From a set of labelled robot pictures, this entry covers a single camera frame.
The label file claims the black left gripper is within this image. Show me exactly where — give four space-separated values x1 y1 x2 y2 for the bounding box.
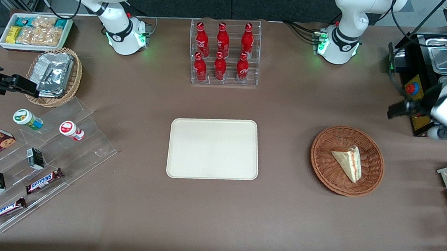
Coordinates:
387 81 445 123

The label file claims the light tan wicker basket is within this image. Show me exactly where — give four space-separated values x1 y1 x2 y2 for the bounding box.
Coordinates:
24 45 85 110

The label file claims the wrapped triangle sandwich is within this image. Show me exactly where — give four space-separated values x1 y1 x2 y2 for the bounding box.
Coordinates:
329 144 365 184

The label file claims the dark brown wicker basket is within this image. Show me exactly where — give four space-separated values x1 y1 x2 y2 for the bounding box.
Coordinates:
307 123 388 199

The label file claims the cream plastic serving tray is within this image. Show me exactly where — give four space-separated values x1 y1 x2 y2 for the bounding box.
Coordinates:
166 114 263 185

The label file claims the green lid yogurt cup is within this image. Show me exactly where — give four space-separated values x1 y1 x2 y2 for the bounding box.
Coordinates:
12 108 44 132

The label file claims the stack of foil trays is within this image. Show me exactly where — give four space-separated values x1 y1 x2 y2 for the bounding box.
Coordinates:
34 50 75 100

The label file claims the white snack bin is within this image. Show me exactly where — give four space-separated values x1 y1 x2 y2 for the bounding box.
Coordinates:
0 10 74 55

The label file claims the black box with red button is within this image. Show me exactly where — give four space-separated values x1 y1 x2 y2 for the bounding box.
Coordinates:
382 29 447 139

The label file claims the yellow snack packet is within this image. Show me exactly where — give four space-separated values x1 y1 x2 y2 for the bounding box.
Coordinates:
6 25 22 45

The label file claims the clear bag of crackers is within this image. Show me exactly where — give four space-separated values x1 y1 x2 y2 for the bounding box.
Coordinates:
30 26 63 48
32 16 57 30
17 26 35 45

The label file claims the red lid yogurt cup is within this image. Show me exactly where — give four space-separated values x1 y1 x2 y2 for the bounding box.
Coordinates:
58 120 86 142

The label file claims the clear acrylic stepped shelf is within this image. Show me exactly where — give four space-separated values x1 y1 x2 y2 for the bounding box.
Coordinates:
0 91 122 241

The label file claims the Snickers chocolate bar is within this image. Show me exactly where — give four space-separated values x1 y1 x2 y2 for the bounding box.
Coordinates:
0 195 27 227
25 165 64 197

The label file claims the red cola bottle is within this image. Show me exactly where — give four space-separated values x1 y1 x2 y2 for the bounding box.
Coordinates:
215 22 232 58
192 51 209 83
235 52 251 83
213 51 228 81
194 22 212 58
240 23 256 58

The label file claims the clear acrylic bottle rack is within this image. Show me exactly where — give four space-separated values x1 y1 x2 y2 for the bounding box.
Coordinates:
186 15 263 90

